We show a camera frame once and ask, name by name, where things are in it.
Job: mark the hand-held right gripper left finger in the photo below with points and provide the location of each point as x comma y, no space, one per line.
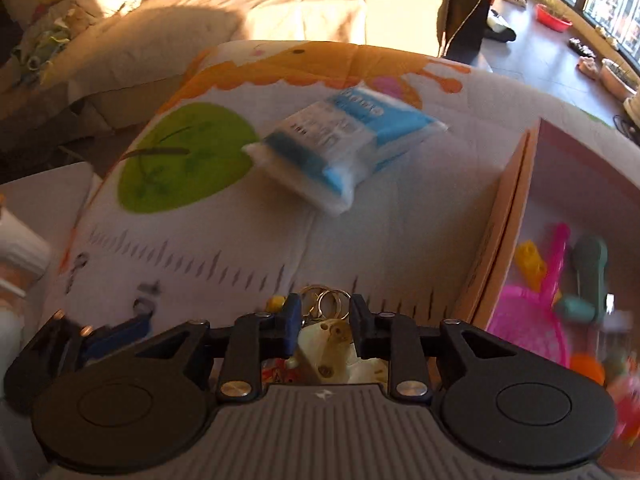
294,325

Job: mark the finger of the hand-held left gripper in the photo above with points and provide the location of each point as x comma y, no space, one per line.
42,355
117,335

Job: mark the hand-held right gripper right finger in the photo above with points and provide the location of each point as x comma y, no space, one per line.
359,325

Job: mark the pink cardboard box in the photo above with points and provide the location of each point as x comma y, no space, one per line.
505,240

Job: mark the pink plastic toy net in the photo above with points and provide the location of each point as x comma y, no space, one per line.
530,320

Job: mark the blue tissue packet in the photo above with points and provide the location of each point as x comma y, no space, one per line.
345,150

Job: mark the yellow toy block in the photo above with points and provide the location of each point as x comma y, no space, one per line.
531,265

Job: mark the orange plastic toy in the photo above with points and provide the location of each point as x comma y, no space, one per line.
587,369

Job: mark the white container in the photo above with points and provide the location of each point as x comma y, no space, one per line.
20,245

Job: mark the printed play mat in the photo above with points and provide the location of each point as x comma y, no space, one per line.
215,240

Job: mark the crumpled brown blanket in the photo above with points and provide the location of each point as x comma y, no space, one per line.
450,5

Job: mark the long planter box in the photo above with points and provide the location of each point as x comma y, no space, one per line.
617,77

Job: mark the red plastic basin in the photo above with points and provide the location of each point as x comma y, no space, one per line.
552,19

